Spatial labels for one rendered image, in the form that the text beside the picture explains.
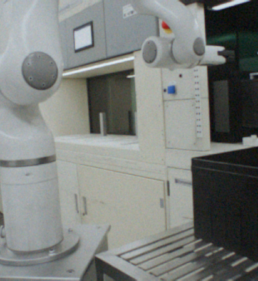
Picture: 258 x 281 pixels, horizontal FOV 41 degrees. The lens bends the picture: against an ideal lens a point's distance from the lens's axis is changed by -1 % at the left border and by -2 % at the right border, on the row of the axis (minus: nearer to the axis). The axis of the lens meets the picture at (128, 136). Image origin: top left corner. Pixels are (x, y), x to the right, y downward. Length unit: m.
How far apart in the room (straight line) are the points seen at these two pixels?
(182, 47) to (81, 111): 1.89
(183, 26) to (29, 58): 0.41
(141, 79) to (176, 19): 0.65
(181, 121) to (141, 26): 0.44
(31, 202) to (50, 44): 0.31
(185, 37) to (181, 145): 0.57
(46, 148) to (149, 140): 0.83
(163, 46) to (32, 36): 0.37
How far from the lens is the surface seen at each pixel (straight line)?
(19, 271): 0.71
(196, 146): 1.31
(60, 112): 2.64
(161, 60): 0.93
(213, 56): 1.06
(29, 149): 0.71
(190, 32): 0.91
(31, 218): 0.73
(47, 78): 0.67
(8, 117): 0.77
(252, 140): 1.39
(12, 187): 0.73
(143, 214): 1.61
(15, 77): 0.66
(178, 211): 1.43
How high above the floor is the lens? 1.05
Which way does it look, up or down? 5 degrees down
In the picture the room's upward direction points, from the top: 4 degrees counter-clockwise
